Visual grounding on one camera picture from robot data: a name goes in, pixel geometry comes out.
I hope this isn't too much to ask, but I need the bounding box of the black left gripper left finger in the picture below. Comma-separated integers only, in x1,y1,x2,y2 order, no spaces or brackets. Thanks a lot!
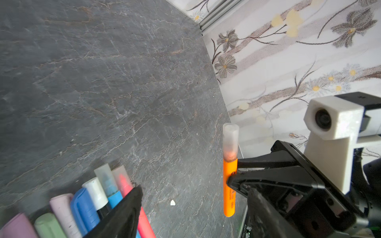
85,185,143,238

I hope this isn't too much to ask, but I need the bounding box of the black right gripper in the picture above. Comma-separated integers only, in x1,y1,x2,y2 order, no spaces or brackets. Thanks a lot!
227,141,369,238

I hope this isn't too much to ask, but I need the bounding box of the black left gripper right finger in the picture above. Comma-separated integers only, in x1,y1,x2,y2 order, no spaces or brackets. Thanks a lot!
248,189,298,238

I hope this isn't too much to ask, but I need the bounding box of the light blue highlighter pen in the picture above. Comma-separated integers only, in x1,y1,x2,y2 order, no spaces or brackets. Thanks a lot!
93,163,142,238

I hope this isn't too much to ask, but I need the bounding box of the black white marker pen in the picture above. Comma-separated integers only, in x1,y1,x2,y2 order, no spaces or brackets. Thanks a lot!
82,177,111,220

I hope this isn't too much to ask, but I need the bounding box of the pink highlighter pen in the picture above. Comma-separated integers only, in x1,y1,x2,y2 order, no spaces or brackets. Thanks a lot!
112,165,156,238

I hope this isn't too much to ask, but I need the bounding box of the orange highlighter pen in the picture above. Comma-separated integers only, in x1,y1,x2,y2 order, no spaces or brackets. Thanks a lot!
222,122,240,218

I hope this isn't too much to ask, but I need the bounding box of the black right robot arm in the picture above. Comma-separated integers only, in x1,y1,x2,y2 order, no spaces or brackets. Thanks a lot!
227,141,381,238

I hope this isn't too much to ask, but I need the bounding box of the dark blue marker pen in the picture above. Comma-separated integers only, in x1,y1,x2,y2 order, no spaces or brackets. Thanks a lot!
70,188,100,237

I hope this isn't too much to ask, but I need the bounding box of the pale pink pen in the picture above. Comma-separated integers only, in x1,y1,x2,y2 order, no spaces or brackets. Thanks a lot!
50,193,82,238

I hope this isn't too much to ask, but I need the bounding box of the green pastel pen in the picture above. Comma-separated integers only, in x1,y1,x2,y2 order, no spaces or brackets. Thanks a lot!
34,213,66,238

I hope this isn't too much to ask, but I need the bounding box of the purple pastel pen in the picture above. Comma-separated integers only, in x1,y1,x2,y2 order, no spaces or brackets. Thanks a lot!
1,213,38,238

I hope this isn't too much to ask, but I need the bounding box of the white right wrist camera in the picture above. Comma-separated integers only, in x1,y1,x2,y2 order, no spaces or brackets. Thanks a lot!
304,92,381,194

